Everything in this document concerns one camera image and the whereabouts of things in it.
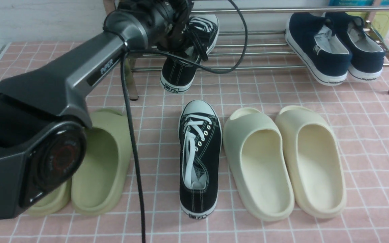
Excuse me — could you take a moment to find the navy right slip-on shoe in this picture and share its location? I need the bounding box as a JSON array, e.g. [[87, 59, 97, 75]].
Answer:
[[325, 12, 385, 82]]

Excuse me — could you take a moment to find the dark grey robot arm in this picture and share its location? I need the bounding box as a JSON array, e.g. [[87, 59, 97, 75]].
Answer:
[[0, 0, 193, 220]]

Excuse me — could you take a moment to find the navy slip-on shoe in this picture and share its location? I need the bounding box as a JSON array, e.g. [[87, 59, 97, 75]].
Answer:
[[325, 12, 385, 82], [285, 12, 352, 86]]

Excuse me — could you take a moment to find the green slipper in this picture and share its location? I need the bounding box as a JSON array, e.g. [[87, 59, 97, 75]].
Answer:
[[71, 109, 132, 216], [27, 179, 72, 216]]

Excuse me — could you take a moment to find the green right slipper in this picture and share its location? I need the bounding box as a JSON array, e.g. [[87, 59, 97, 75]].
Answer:
[[71, 109, 132, 216]]

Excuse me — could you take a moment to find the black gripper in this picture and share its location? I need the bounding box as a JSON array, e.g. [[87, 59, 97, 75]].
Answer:
[[157, 0, 208, 61]]

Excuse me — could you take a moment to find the cream left slipper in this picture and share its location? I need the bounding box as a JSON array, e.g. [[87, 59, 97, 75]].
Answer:
[[223, 107, 295, 221]]

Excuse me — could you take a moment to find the teal yellow book behind rack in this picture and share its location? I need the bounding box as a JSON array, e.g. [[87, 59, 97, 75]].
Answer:
[[329, 0, 389, 37]]

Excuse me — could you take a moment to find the cream right slipper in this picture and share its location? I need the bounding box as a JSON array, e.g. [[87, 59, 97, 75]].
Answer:
[[275, 106, 347, 219]]

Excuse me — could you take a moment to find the black canvas sneaker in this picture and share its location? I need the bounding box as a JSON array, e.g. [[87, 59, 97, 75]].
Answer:
[[160, 14, 219, 93], [178, 100, 222, 219]]

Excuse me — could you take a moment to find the navy left slip-on shoe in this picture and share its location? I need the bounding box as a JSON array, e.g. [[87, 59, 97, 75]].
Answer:
[[285, 12, 352, 86]]

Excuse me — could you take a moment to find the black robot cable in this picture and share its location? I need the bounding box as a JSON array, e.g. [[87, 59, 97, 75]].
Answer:
[[120, 0, 249, 243]]

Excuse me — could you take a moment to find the cream slipper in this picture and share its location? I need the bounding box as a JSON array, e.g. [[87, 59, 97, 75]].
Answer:
[[223, 107, 295, 221], [275, 106, 347, 219]]

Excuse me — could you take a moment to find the green left slipper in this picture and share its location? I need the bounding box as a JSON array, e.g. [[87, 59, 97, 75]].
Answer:
[[27, 179, 72, 216]]

